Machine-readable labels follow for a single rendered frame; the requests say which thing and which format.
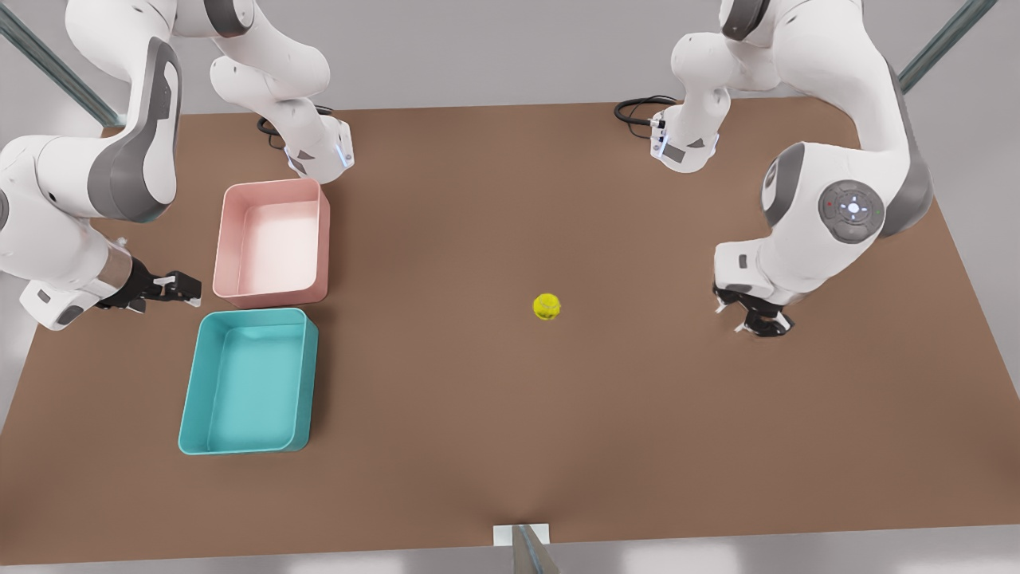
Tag pink rectangular tray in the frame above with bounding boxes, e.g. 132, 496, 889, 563
213, 178, 331, 309

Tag teal rectangular tray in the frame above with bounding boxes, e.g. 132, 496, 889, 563
178, 308, 320, 456

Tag black cable loop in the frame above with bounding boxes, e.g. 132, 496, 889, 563
257, 104, 335, 151
614, 96, 680, 141

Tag silver frame post with foot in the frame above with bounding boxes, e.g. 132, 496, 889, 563
493, 524, 560, 574

